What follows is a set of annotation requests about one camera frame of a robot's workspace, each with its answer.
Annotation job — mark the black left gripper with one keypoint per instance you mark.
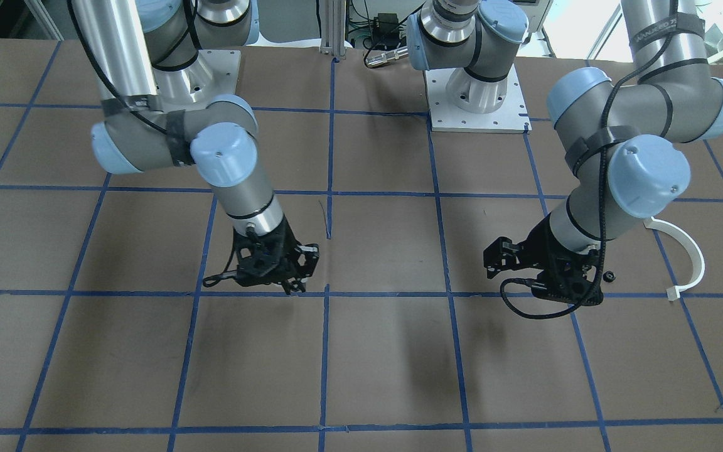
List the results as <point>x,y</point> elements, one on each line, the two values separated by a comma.
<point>536,246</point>

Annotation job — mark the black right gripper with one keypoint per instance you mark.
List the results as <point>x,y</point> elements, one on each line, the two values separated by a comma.
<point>290,249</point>

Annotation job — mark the small black bearing gear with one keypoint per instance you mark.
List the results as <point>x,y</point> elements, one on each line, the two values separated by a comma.
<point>608,276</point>

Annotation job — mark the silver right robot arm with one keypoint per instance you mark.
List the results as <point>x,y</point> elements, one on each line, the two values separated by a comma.
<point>168,100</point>

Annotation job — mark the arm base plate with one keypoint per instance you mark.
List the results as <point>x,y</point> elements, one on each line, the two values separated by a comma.
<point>459,103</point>

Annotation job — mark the white curved plastic bracket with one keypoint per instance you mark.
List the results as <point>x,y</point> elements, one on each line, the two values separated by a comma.
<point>692,249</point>

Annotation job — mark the aluminium frame post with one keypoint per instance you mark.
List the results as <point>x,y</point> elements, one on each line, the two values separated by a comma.
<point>332,28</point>

